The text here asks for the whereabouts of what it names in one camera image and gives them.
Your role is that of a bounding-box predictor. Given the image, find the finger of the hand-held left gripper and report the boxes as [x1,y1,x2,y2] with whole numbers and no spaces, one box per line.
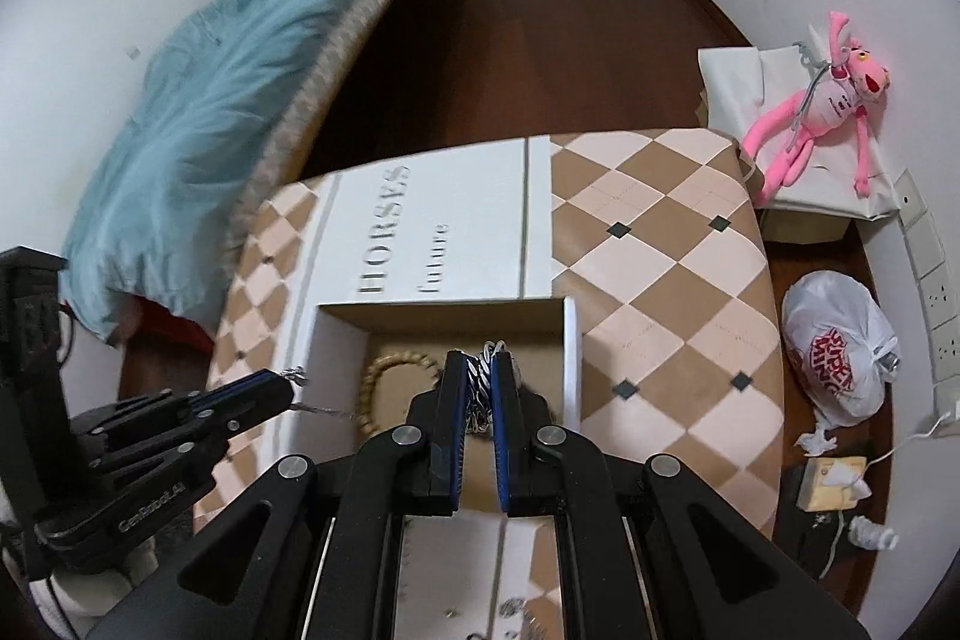
[70,369,292,440]
[88,377,296,500]

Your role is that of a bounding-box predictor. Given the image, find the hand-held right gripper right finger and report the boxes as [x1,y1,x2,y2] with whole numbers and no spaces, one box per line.
[491,349,875,640]

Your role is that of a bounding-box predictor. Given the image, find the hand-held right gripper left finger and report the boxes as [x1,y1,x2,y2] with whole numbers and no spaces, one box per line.
[86,349,467,640]

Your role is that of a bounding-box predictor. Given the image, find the thick silver chain bracelet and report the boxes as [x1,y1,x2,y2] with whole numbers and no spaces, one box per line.
[465,340,520,440]

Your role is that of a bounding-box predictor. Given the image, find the thin silver chain necklace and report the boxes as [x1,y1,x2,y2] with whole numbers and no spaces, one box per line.
[281,365,362,420]

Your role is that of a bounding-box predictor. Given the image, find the white book-shaped jewelry box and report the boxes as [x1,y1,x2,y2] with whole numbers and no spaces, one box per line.
[270,134,583,515]

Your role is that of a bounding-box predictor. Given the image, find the red cloth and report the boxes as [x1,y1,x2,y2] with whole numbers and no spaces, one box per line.
[129,298,217,354]

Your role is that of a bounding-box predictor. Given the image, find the checkered tablecloth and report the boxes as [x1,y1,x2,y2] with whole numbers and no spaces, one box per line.
[193,128,781,640]

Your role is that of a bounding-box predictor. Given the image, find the blue fluffy blanket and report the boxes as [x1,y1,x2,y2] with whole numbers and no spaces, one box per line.
[60,0,437,342]

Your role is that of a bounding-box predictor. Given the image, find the beige tissue box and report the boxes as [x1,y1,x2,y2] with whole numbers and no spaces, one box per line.
[796,455,868,513]

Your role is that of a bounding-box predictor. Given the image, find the white plastic bag red print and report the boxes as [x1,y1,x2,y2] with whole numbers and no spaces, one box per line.
[781,270,902,428]

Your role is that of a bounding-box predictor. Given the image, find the cardboard box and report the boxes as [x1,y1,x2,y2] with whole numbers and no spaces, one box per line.
[757,208,853,245]

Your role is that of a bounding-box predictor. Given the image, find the pink plush toy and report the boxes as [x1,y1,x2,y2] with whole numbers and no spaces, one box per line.
[741,10,893,208]

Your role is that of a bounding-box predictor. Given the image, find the wooden bead bracelet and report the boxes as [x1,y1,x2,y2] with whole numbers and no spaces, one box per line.
[361,350,445,440]

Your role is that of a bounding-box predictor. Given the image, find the white cable with plug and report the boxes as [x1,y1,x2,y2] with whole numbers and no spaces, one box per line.
[865,400,960,470]

